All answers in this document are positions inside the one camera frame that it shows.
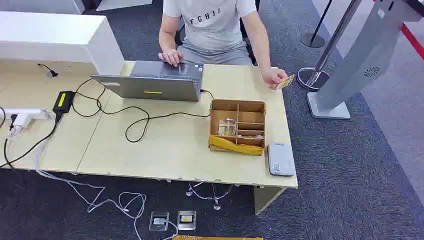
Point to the chrome stool base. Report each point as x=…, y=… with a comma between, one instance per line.
x=215, y=198

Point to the grey card reader device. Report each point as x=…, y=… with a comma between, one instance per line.
x=281, y=159

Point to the thin card pile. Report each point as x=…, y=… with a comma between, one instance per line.
x=255, y=136

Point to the white power strip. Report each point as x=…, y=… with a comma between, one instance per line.
x=30, y=112

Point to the floor socket yellow insert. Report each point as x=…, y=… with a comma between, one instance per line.
x=186, y=220

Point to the black stanchion post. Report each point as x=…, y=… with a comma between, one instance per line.
x=312, y=40

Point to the floor socket white insert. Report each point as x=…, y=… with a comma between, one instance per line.
x=159, y=221

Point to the yellow tape strip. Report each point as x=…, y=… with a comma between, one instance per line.
x=232, y=146

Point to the person's left hand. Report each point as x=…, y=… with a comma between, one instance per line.
x=272, y=78

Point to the wooden card box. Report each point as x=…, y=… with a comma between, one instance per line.
x=251, y=116

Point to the person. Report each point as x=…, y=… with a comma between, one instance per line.
x=212, y=26

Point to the red barrier belt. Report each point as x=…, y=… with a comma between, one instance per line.
x=412, y=40

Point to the black power adapter yellow label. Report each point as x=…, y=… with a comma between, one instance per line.
x=63, y=101

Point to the grey laptop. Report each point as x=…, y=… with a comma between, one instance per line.
x=155, y=86

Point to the white plug charger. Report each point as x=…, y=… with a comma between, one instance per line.
x=21, y=122

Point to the small white furniture panel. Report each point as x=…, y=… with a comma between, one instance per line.
x=122, y=4

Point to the large white furniture panel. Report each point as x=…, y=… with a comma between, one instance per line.
x=39, y=6

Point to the white counter block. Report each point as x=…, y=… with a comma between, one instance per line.
x=49, y=36

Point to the yellow flat object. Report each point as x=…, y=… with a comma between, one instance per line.
x=218, y=238

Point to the person's right hand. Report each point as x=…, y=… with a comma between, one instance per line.
x=172, y=57

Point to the clear card stack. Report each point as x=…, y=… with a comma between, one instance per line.
x=227, y=127

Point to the grey kiosk stand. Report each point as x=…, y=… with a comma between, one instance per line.
x=364, y=59

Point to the pale desk leg panel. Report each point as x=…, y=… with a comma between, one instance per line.
x=266, y=198

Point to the chrome stanchion post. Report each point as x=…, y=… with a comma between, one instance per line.
x=313, y=78

